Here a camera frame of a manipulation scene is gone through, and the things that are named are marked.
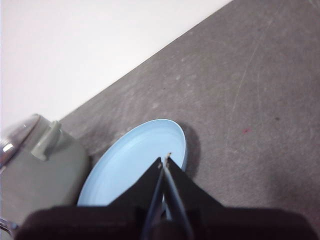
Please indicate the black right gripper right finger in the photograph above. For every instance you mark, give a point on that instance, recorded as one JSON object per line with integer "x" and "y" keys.
{"x": 190, "y": 192}

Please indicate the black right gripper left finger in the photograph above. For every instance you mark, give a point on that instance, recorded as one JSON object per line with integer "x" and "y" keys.
{"x": 143, "y": 190}

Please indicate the blue round plate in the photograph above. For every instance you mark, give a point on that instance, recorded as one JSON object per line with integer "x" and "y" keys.
{"x": 130, "y": 155}

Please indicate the sage green electric steamer pot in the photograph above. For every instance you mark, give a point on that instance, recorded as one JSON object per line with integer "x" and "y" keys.
{"x": 50, "y": 180}

